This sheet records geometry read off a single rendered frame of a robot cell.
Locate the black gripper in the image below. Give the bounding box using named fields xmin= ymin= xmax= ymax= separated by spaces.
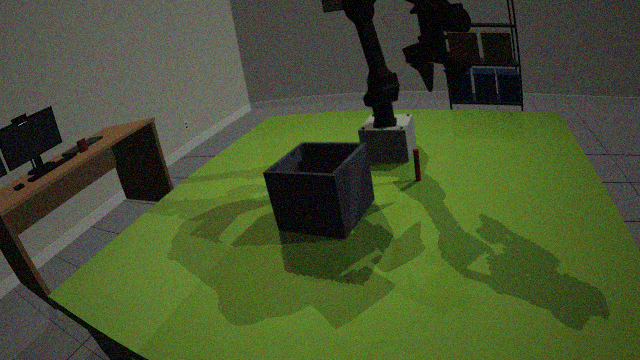
xmin=405 ymin=31 xmax=472 ymax=98

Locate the dark red peg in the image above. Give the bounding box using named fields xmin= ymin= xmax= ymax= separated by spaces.
xmin=413 ymin=149 xmax=421 ymax=181

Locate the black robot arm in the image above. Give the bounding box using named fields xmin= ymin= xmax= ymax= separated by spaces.
xmin=342 ymin=0 xmax=471 ymax=128

